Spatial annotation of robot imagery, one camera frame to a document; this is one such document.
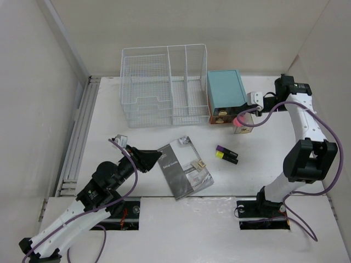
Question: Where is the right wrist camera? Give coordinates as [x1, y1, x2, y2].
[247, 92, 264, 108]

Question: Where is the white wire mesh organizer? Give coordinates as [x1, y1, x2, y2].
[120, 44, 210, 128]

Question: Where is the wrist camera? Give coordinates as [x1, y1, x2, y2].
[113, 134, 128, 149]
[247, 92, 264, 108]

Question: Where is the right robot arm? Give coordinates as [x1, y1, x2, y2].
[131, 70, 343, 218]

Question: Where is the purple cap highlighter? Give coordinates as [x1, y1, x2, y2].
[216, 145, 238, 159]

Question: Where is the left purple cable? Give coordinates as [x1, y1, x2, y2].
[21, 138, 138, 263]

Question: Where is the teal and orange drawer box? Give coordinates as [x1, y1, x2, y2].
[207, 70, 247, 124]

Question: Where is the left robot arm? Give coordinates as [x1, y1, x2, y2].
[19, 147, 161, 262]

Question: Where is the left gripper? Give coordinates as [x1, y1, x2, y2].
[111, 144, 161, 190]

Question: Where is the grey Canon setup guide booklet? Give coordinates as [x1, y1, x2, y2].
[158, 139, 198, 201]

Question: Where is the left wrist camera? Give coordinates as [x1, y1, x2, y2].
[113, 134, 128, 149]

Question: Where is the pink glue stick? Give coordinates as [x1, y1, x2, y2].
[233, 116, 245, 127]

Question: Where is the clear drawer with gold knob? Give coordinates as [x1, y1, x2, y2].
[233, 111, 254, 135]

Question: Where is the yellow cap highlighter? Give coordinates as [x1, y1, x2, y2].
[216, 151, 238, 164]

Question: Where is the aluminium rail left side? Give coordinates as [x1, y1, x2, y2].
[53, 76, 101, 197]

